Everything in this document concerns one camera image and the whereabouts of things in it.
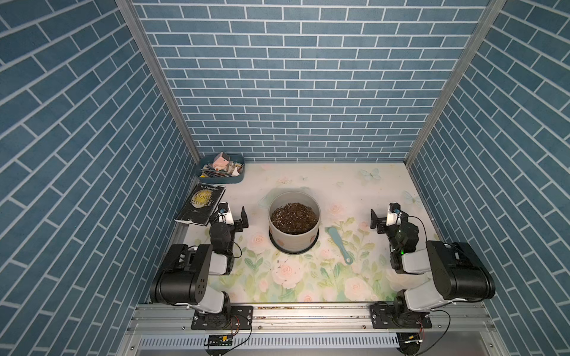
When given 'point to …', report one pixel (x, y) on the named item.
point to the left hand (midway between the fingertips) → (237, 207)
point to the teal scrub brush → (348, 259)
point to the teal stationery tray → (232, 173)
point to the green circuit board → (220, 340)
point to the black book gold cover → (200, 204)
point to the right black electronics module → (409, 342)
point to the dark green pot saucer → (295, 252)
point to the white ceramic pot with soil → (294, 220)
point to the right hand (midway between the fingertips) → (387, 210)
